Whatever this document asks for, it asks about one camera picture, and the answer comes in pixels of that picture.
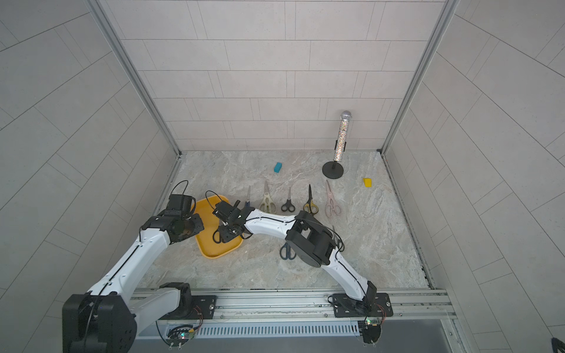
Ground black handled steel scissors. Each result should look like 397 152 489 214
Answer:
281 188 296 213

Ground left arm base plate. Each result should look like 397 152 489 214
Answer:
160 295 217 321

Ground aluminium rail frame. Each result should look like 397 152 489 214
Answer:
131 289 457 345

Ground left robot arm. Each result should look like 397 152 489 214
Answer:
62 213 204 352

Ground dark blue handled scissors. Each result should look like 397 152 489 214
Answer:
279 243 297 260

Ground yellow black handled scissors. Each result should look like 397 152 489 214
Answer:
303 185 319 215

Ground right circuit board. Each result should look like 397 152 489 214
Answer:
358 321 382 344

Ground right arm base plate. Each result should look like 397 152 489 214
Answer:
328 293 394 318

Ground cream handled kitchen scissors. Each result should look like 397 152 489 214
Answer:
259 181 277 214

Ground yellow plastic storage box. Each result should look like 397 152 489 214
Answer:
195 195 244 259

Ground glitter microphone on stand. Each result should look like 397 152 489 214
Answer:
322 110 352 179

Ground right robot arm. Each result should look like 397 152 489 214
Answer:
213 201 377 307

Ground black handled silver scissors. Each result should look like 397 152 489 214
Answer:
212 223 225 244

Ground circuit board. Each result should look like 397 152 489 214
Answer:
358 321 382 344
167 324 196 350

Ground left circuit board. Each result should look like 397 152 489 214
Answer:
167 324 196 350

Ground small grey scissors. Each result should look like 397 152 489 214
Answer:
332 225 344 251

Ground pink handled scissors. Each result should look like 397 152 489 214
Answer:
325 180 342 218

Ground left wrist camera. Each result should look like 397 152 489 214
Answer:
165 194 196 219

